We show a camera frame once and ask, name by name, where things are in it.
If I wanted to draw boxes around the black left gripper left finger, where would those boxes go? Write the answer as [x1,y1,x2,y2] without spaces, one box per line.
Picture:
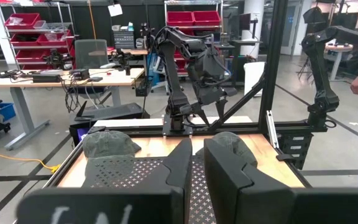
[141,138,193,224]

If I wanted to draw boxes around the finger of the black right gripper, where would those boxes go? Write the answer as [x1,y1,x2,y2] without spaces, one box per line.
[215,98,229,121]
[196,108,211,128]

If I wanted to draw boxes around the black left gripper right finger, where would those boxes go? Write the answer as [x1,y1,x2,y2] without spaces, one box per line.
[203,138,295,224]

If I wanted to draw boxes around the dark green cap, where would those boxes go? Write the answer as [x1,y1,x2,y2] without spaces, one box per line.
[82,130,142,159]
[195,131,258,169]

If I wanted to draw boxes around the white cabinet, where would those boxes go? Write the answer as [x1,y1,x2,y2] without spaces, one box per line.
[243,61,265,97]

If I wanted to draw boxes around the black perforated metal shelf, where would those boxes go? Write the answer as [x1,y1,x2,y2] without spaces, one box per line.
[84,154,218,224]

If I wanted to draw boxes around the red plastic bin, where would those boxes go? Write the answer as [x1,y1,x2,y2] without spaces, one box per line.
[15,49,48,65]
[37,30,73,47]
[193,11,222,26]
[166,11,195,27]
[4,12,42,30]
[10,33,40,47]

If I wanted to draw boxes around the black monitor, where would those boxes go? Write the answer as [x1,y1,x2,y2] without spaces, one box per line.
[239,12,252,31]

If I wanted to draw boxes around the black computer tower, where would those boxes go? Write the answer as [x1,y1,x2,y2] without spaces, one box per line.
[69,102,150,147]

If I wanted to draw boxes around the grey small parts drawer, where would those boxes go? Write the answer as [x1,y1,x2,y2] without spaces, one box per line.
[113,30,135,49]

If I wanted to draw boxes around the white paper tag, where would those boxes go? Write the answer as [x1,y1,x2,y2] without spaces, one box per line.
[108,3,123,17]

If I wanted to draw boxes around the grey office chair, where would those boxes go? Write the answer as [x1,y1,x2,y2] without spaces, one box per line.
[68,39,119,108]

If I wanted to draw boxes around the small black box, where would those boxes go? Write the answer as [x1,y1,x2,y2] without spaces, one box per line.
[69,68,90,80]

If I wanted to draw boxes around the white round table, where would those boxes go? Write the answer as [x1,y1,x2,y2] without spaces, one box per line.
[324,43,354,82]

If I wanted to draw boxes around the black power supply box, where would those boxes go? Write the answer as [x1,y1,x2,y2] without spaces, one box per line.
[32,73,62,83]

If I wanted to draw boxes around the blue plastic bin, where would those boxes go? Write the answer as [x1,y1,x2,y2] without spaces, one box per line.
[0,102,17,122]

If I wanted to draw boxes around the metal wire rack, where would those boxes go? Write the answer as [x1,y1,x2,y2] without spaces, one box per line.
[163,0,224,75]
[0,0,76,71]

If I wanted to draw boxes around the yellow extension cable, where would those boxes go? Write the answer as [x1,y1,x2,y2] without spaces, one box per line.
[0,136,62,174]

